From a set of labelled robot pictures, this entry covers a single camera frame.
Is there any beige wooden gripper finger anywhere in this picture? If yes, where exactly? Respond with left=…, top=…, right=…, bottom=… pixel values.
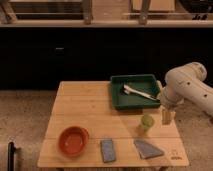
left=162, top=108, right=176, bottom=125

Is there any white brush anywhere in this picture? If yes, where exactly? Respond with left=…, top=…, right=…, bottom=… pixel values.
left=123, top=85, right=158, bottom=101

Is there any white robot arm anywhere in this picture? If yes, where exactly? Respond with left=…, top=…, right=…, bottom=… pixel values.
left=159, top=62, right=213, bottom=125

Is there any green cup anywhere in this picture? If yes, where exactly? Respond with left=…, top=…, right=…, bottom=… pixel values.
left=140, top=115, right=154, bottom=132

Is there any green plastic tray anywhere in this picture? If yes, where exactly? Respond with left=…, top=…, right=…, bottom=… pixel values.
left=110, top=74, right=160, bottom=110

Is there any blue grey folded cloth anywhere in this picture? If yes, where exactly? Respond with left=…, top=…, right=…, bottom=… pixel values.
left=134, top=139, right=164, bottom=159

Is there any blue rectangular sponge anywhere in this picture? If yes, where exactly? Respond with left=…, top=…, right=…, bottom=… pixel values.
left=100, top=139, right=116, bottom=163

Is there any wooden folding table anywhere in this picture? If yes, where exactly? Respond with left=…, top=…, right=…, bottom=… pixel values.
left=38, top=81, right=189, bottom=168

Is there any orange bowl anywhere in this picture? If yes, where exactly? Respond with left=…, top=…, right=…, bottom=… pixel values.
left=57, top=126, right=89, bottom=158

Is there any black chair back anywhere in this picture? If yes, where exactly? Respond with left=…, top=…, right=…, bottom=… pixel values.
left=7, top=142, right=16, bottom=171

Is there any wooden shelf rail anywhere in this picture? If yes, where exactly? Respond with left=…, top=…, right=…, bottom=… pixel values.
left=0, top=0, right=213, bottom=28

